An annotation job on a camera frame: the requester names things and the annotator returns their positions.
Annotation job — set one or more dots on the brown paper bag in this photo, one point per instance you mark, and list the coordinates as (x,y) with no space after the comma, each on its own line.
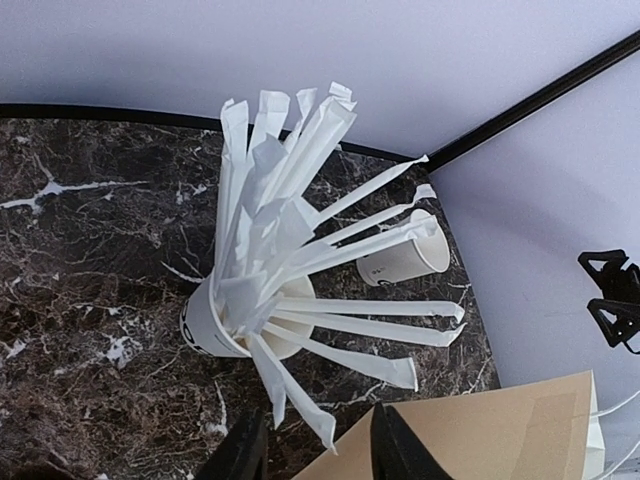
(545,430)

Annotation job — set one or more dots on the spare white paper cup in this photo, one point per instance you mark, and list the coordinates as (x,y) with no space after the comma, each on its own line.
(409,260)

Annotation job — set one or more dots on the white cup holding straws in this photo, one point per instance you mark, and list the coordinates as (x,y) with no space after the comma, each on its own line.
(215,322)

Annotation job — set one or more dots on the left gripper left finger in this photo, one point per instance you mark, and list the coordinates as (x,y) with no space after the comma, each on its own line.
(243,454)

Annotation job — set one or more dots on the right black frame post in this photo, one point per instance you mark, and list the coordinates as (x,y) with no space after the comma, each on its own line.
(533,103)

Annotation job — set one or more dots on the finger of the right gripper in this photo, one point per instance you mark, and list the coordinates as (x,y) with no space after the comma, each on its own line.
(610,272)
(618,321)

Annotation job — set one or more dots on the bundle of wrapped white straws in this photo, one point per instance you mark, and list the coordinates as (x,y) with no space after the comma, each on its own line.
(266,238)

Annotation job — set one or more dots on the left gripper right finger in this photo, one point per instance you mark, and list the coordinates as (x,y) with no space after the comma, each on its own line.
(396,451)

